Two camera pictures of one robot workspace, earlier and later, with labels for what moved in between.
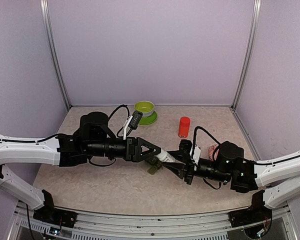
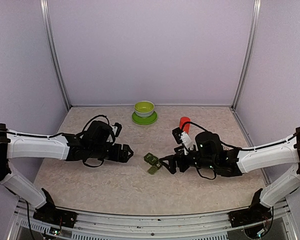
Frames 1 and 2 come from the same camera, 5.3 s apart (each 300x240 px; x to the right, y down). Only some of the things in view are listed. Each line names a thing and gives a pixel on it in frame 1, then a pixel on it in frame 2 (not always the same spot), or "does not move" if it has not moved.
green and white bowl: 146,107 does not move
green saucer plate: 149,120 does not move
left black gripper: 134,149 to 124,158
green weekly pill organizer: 157,164 does not move
